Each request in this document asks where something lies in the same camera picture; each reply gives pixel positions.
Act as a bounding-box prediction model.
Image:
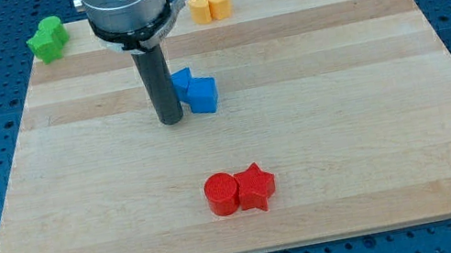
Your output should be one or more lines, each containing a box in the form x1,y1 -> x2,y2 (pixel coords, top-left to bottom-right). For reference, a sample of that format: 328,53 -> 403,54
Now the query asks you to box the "yellow block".
208,0 -> 233,20
187,0 -> 213,25

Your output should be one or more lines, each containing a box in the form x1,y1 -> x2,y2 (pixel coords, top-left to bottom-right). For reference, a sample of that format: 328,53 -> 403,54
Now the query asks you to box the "wooden board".
0,0 -> 451,253

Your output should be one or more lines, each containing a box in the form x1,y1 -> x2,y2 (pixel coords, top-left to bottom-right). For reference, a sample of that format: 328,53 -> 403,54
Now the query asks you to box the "blue cube block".
186,77 -> 218,114

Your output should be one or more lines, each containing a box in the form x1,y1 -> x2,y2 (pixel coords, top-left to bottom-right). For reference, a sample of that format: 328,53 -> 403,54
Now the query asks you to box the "red cylinder block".
203,172 -> 239,216

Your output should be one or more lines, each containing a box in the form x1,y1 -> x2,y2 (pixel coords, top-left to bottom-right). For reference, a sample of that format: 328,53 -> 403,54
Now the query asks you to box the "red star block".
234,162 -> 276,212

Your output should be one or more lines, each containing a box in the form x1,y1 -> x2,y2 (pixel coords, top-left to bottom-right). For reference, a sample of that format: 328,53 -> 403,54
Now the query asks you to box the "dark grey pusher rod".
132,45 -> 183,126

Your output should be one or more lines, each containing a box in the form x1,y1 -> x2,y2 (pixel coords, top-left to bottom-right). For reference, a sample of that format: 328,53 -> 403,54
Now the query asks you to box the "yellow block right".
208,0 -> 233,20

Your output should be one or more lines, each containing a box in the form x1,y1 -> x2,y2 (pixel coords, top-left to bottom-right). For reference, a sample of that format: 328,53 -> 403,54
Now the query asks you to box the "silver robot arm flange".
72,0 -> 185,55

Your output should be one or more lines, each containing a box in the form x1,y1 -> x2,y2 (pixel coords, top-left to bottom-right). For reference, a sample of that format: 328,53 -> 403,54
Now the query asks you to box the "yellow block left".
187,0 -> 213,25

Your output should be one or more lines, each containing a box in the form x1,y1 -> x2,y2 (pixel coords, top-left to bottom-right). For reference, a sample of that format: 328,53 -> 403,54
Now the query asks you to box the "blue block behind rod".
171,67 -> 192,103

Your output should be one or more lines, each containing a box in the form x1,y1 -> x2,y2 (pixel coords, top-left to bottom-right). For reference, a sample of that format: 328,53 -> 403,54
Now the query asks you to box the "green block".
38,16 -> 70,48
27,30 -> 62,64

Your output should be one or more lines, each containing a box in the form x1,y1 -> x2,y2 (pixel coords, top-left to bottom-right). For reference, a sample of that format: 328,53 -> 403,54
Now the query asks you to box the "green block front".
27,30 -> 62,64

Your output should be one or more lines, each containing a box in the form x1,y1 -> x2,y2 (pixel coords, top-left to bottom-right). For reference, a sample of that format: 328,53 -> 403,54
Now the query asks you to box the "green block rear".
38,16 -> 70,48

